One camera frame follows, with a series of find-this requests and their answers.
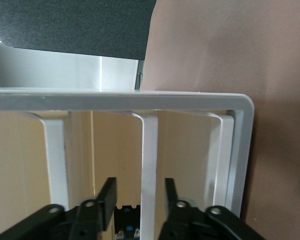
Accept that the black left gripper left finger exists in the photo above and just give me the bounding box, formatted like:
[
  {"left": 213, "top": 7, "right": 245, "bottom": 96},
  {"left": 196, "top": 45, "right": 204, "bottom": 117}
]
[{"left": 0, "top": 177, "right": 118, "bottom": 240}]

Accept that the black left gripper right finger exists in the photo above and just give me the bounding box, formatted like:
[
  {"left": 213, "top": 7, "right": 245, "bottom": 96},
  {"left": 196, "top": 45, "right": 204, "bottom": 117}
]
[{"left": 156, "top": 177, "right": 264, "bottom": 240}]

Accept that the white drawer cabinet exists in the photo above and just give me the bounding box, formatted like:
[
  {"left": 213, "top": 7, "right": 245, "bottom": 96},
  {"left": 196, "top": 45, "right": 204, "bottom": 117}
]
[{"left": 0, "top": 38, "right": 256, "bottom": 240}]

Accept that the brown table mat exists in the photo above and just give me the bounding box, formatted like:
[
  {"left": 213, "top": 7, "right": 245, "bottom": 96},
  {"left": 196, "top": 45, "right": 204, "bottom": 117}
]
[{"left": 139, "top": 0, "right": 300, "bottom": 240}]

